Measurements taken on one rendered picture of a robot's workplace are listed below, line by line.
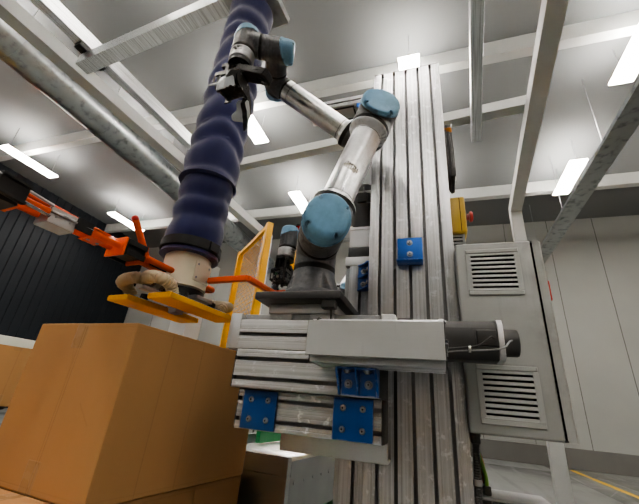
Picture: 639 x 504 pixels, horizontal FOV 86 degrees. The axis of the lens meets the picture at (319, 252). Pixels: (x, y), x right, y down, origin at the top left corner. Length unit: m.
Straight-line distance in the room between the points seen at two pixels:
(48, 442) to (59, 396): 0.10
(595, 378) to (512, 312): 9.85
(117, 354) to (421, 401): 0.77
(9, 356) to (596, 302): 11.15
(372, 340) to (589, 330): 10.43
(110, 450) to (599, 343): 10.65
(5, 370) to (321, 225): 2.49
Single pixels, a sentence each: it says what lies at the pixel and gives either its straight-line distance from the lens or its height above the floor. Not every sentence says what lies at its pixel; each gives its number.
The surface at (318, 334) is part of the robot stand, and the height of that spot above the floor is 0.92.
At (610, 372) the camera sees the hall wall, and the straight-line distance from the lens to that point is 10.93.
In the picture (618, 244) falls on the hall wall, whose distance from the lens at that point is 12.09.
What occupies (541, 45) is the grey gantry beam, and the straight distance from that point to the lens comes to 3.06.
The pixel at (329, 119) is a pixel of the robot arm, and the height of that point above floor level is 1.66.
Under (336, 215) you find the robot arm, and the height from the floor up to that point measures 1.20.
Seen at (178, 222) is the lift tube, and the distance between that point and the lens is 1.38.
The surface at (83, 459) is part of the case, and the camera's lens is 1.05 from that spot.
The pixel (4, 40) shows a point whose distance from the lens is 6.79.
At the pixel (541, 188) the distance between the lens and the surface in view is 9.94.
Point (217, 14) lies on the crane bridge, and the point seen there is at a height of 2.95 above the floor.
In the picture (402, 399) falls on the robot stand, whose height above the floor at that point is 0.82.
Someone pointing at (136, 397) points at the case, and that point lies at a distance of 1.04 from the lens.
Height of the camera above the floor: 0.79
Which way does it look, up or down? 24 degrees up
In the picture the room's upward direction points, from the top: 5 degrees clockwise
